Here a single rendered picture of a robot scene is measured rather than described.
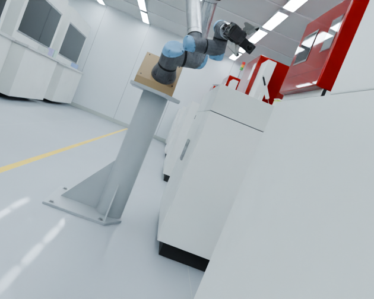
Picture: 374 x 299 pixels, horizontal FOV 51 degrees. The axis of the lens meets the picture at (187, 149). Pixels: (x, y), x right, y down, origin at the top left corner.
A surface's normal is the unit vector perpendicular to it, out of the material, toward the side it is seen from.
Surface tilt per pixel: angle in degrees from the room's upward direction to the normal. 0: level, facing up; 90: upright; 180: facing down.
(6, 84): 90
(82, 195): 90
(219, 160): 90
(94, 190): 90
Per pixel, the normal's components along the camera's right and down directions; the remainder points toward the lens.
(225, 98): 0.05, 0.09
